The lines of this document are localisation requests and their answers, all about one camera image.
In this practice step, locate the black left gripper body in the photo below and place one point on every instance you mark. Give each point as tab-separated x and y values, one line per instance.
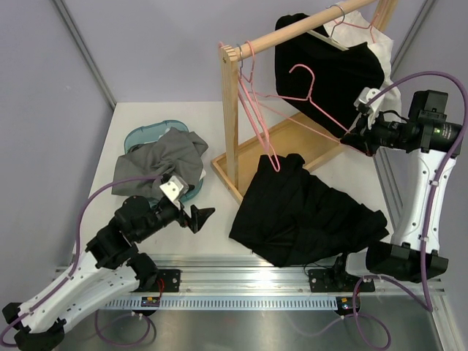
182	217

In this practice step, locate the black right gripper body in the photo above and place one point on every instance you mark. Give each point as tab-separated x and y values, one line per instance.
371	133

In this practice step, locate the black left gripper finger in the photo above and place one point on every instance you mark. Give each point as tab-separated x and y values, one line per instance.
201	214
196	223

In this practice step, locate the grey pleated skirt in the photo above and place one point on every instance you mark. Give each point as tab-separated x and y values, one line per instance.
176	153

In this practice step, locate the pink hanger with black garment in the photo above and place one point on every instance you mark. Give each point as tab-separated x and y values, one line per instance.
307	98

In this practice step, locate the black garment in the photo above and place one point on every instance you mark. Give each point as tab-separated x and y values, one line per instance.
323	82
291	217

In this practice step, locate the pink hanger with grey skirt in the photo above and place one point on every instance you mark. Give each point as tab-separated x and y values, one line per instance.
257	109

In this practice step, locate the pink clothes hanger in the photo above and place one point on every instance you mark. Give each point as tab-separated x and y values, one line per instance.
245	91

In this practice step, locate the white skirt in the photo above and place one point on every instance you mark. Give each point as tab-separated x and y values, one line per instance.
202	175

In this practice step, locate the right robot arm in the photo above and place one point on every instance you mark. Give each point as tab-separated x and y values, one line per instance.
428	139

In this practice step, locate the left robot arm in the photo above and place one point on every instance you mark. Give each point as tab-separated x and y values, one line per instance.
110	266

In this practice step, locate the wooden hanger with black garment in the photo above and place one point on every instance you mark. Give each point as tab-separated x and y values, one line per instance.
327	40

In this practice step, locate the pink hanger with white garment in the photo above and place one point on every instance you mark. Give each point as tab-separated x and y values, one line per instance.
352	29

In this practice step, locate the wooden clothes rack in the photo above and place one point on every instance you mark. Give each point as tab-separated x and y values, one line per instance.
296	134

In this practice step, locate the teal plastic basin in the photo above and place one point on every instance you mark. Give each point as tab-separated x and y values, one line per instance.
152	133

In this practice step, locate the white garment on rack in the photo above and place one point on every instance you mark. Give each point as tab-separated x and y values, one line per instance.
384	73

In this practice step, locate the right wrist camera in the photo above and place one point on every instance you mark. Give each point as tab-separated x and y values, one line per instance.
367	109

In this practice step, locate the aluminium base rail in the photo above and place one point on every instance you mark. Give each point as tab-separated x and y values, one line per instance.
241	275

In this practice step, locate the white slotted cable duct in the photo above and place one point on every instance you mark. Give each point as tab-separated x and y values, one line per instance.
228	303

